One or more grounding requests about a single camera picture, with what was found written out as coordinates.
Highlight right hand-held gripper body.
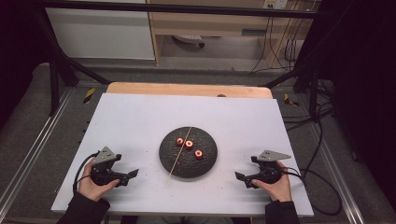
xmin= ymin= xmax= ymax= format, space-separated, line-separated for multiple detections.
xmin=250 ymin=149 xmax=292 ymax=185

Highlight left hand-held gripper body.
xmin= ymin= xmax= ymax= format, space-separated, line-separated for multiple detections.
xmin=90 ymin=146 xmax=126 ymax=188

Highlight thin bamboo skewer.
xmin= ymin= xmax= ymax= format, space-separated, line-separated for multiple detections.
xmin=165 ymin=126 xmax=192 ymax=185

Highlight black round plate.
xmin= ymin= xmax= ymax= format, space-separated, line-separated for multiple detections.
xmin=158 ymin=125 xmax=219 ymax=180

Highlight person's left hand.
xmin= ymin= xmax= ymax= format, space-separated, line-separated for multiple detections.
xmin=78 ymin=157 xmax=121 ymax=203

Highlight person's right hand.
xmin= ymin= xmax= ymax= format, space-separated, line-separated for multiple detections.
xmin=251 ymin=161 xmax=294 ymax=203

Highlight white board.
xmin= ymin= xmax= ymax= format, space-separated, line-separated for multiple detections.
xmin=50 ymin=92 xmax=315 ymax=217

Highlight yellow black tape strip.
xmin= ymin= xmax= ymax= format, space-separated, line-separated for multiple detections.
xmin=82 ymin=87 xmax=97 ymax=105
xmin=283 ymin=92 xmax=301 ymax=107

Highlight black metal stand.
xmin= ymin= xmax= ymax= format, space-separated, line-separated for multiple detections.
xmin=31 ymin=6 xmax=112 ymax=117
xmin=263 ymin=60 xmax=322 ymax=120

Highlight wooden table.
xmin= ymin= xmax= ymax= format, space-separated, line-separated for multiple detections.
xmin=106 ymin=81 xmax=274 ymax=100

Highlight dark curtain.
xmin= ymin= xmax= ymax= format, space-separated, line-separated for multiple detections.
xmin=311 ymin=0 xmax=396 ymax=204
xmin=0 ymin=0 xmax=49 ymax=127

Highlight white cabinet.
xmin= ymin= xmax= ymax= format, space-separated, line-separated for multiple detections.
xmin=45 ymin=0 xmax=156 ymax=61

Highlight grey chair base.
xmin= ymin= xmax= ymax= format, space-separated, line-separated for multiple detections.
xmin=172 ymin=34 xmax=206 ymax=49

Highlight wooden desk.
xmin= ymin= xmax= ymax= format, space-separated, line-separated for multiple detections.
xmin=146 ymin=0 xmax=319 ymax=68

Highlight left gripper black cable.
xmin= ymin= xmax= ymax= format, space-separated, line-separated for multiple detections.
xmin=72 ymin=151 xmax=101 ymax=196

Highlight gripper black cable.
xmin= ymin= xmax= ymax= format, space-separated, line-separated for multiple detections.
xmin=279 ymin=166 xmax=344 ymax=217
xmin=72 ymin=151 xmax=101 ymax=196

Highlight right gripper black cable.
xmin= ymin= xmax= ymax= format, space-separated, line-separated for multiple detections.
xmin=279 ymin=166 xmax=344 ymax=217

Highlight aluminium rail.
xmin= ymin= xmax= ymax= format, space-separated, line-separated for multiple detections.
xmin=310 ymin=122 xmax=366 ymax=224
xmin=0 ymin=88 xmax=75 ymax=205

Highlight black floor cables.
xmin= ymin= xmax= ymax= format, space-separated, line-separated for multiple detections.
xmin=281 ymin=78 xmax=336 ymax=133

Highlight hanging black cables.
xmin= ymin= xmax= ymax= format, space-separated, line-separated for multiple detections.
xmin=249 ymin=0 xmax=321 ymax=75

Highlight white wall socket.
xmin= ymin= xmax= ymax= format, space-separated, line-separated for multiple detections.
xmin=262 ymin=0 xmax=290 ymax=10

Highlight black horizontal frame bar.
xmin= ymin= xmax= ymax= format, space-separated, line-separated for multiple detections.
xmin=40 ymin=0 xmax=332 ymax=20

